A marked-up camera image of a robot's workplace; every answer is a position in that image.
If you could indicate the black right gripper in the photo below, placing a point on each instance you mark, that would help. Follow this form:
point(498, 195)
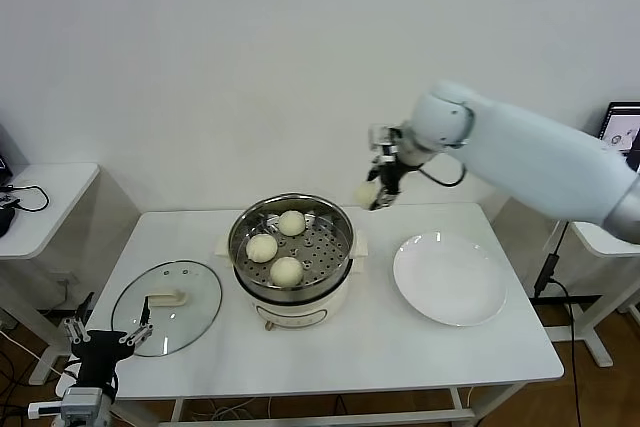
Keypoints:
point(395, 159)

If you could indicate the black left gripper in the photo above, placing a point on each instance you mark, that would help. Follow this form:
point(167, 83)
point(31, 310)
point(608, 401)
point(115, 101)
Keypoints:
point(100, 352)

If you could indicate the white steamed baozi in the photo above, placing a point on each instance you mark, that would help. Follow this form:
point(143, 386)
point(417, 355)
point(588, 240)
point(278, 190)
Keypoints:
point(364, 195)
point(286, 271)
point(291, 223)
point(261, 248)

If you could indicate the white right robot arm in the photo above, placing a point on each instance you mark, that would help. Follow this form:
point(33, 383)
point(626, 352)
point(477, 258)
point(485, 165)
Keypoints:
point(525, 147)

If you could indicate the perforated steel steamer basket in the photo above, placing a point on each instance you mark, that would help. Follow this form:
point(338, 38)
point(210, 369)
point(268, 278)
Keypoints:
point(325, 257)

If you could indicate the white round plate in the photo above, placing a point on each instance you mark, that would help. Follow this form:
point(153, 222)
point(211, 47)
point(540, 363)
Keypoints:
point(450, 282)

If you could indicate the white side table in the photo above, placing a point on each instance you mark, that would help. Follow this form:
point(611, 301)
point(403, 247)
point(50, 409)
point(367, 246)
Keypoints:
point(50, 207)
point(600, 347)

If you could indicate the black computer mouse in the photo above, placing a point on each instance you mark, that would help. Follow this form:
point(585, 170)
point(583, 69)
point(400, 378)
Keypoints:
point(6, 222)

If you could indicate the cream electric cooking pot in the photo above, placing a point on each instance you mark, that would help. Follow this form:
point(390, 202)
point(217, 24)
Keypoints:
point(300, 314)

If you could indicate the small black usb hub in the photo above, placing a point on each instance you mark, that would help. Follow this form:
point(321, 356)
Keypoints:
point(7, 201)

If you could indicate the black laptop with lit screen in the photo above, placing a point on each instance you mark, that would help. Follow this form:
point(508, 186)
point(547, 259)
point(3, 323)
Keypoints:
point(12, 152)

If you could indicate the white rectangular table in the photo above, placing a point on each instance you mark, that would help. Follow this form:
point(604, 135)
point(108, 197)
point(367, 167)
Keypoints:
point(457, 399)

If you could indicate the grey open laptop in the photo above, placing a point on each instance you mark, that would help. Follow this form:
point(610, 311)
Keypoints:
point(625, 127)

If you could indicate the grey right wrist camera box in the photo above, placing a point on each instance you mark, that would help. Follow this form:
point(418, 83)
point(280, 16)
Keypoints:
point(382, 137)

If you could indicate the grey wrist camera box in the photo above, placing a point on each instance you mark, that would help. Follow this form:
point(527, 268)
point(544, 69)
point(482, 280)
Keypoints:
point(382, 137)
point(82, 399)

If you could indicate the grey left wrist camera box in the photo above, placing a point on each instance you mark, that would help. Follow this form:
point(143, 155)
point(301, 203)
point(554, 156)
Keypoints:
point(82, 399)

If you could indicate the white wall socket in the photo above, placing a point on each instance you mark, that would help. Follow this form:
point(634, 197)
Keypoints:
point(65, 278)

